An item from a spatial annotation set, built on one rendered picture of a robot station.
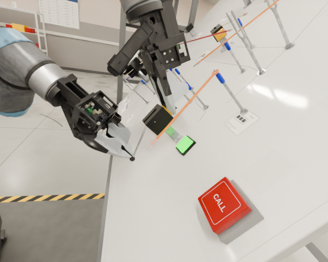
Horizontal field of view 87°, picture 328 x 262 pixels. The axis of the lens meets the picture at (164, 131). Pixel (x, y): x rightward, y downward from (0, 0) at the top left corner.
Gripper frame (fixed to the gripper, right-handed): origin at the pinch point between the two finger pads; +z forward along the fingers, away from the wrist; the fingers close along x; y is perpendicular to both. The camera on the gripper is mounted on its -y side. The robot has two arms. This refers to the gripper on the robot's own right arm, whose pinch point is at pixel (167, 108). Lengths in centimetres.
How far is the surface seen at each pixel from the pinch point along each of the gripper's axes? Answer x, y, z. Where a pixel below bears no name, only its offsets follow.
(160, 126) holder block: -2.1, -3.3, 2.4
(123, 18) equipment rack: 89, 15, -36
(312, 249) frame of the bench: -17, 24, 54
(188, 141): -6.7, 0.4, 6.5
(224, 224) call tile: -26.1, -4.7, 6.2
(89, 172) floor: 133, -68, 75
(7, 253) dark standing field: 62, -110, 64
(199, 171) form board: -14.3, -1.8, 8.5
